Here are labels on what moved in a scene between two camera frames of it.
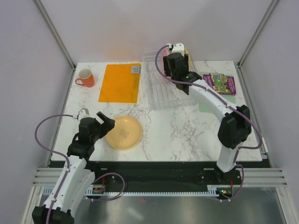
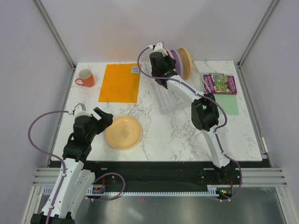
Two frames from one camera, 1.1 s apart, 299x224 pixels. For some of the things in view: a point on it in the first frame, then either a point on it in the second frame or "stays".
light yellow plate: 126,133 stays
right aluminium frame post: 272,6 stays
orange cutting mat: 121,83 stays
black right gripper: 166,68 -> 171,61
